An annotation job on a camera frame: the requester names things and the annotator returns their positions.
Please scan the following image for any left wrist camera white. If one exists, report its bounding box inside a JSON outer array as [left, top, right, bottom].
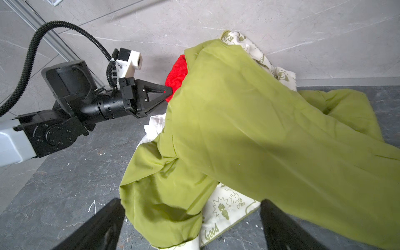
[[116, 48, 143, 79]]

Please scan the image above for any plain white cloth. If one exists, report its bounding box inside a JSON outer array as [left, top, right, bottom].
[[136, 113, 166, 147]]

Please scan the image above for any red cloth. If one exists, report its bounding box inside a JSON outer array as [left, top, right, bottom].
[[165, 55, 188, 102]]

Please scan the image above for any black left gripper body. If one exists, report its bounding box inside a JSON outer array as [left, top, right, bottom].
[[119, 78, 149, 118]]

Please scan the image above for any white printed cloth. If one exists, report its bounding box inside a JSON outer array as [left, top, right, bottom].
[[159, 30, 297, 250]]

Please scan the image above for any green cloth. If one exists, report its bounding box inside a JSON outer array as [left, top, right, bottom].
[[119, 40, 400, 250]]

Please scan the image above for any black corrugated cable hose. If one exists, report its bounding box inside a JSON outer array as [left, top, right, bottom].
[[0, 20, 121, 118]]

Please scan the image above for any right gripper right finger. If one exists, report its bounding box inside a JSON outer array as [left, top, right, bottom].
[[260, 200, 327, 250]]

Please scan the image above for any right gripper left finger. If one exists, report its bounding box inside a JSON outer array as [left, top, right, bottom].
[[54, 198, 125, 250]]

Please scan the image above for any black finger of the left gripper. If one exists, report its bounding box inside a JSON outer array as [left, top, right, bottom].
[[136, 79, 173, 114]]

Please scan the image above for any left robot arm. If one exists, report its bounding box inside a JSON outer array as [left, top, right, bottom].
[[1, 60, 172, 167]]

